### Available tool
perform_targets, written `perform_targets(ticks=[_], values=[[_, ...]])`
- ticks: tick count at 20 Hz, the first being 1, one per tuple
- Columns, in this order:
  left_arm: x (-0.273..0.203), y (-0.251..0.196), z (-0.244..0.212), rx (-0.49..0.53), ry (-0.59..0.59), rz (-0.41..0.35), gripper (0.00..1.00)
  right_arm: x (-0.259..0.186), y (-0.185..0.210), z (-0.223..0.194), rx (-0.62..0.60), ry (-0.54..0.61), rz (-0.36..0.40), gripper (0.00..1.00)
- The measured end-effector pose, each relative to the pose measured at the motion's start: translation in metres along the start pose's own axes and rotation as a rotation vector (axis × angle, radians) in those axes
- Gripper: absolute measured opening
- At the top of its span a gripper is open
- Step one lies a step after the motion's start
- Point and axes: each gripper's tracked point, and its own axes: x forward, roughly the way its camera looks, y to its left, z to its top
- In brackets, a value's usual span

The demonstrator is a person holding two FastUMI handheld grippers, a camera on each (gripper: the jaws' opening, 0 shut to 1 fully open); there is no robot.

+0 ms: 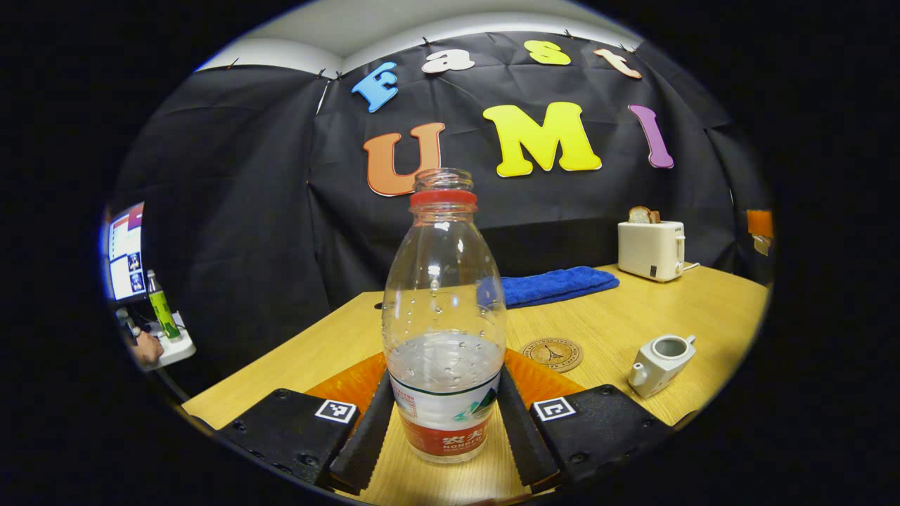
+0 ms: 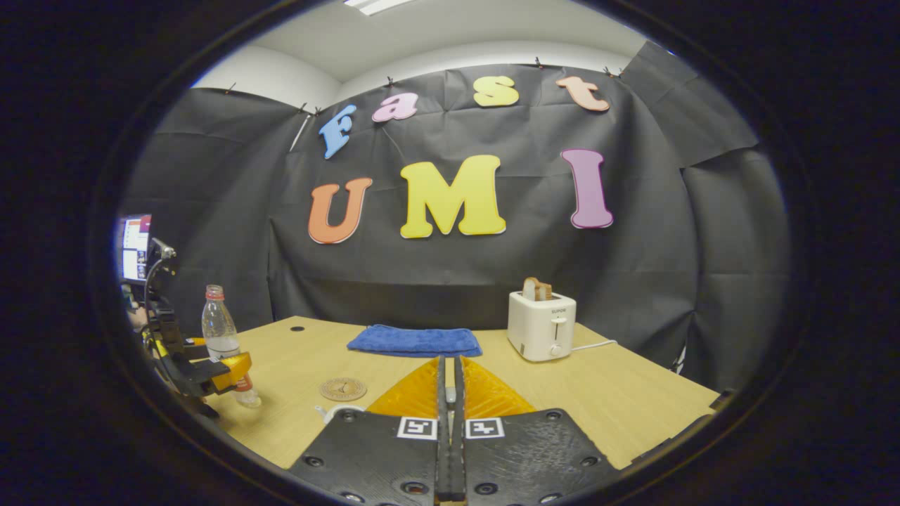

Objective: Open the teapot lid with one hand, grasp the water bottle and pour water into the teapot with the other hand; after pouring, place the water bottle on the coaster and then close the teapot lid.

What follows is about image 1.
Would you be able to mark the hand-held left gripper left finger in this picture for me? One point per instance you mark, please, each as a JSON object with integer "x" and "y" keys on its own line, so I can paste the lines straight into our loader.
{"x": 369, "y": 443}

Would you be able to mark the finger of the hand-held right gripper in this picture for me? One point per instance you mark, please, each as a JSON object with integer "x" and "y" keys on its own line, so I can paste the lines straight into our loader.
{"x": 759, "y": 223}

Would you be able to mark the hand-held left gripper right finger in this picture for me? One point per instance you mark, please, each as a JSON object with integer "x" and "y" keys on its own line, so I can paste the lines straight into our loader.
{"x": 524, "y": 439}

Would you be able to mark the round cork coaster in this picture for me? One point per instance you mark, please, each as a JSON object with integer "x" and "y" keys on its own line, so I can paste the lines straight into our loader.
{"x": 552, "y": 355}

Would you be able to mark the white ceramic teacup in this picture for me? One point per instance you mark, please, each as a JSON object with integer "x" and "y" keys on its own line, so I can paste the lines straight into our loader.
{"x": 657, "y": 372}

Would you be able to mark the clear plastic water bottle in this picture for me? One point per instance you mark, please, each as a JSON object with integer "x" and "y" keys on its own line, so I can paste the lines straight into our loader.
{"x": 443, "y": 295}

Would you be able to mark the green drink bottle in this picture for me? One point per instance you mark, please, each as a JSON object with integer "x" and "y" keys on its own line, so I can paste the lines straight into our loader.
{"x": 162, "y": 313}

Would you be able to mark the white toaster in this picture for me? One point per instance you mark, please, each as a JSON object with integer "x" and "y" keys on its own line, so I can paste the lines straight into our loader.
{"x": 647, "y": 249}

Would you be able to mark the pale bread slice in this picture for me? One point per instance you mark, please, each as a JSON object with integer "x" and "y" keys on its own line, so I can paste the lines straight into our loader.
{"x": 638, "y": 216}

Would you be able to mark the blue folded towel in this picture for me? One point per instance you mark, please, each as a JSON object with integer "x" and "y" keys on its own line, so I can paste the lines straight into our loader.
{"x": 555, "y": 284}

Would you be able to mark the black backdrop cloth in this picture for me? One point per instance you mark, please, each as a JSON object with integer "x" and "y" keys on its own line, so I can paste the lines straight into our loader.
{"x": 246, "y": 211}

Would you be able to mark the computer monitor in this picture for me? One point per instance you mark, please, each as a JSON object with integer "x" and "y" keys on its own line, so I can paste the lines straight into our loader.
{"x": 125, "y": 253}

